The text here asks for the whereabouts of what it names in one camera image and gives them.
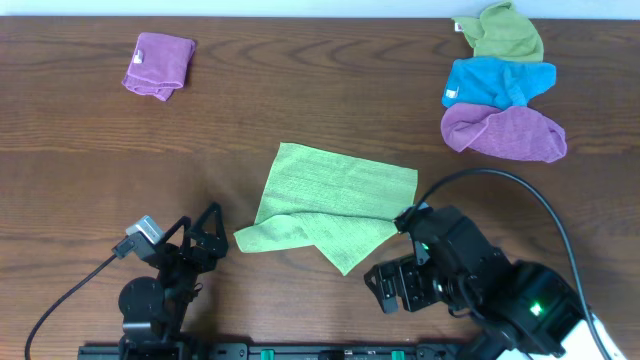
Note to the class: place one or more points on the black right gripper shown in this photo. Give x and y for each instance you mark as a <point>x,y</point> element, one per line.
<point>385,290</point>

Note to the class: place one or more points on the folded purple cloth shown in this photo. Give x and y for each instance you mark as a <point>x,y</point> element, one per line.
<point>158,65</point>

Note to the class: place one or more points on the crumpled green cloth at back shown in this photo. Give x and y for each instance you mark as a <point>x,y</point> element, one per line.
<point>502,32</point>

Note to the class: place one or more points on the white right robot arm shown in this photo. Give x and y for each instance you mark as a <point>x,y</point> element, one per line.
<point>525,310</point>

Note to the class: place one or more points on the crumpled purple cloth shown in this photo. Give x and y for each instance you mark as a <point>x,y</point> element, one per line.
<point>516,133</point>

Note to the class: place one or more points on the light green microfiber cloth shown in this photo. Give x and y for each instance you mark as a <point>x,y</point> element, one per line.
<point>339,204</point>

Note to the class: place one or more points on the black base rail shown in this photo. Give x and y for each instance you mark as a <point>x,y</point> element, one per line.
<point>241,351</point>

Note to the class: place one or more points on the crumpled blue cloth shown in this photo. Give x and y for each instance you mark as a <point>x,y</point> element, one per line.
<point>497,83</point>

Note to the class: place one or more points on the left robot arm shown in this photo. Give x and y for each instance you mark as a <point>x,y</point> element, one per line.
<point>154,308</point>

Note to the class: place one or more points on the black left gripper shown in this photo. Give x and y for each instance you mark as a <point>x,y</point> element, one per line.
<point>185,248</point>

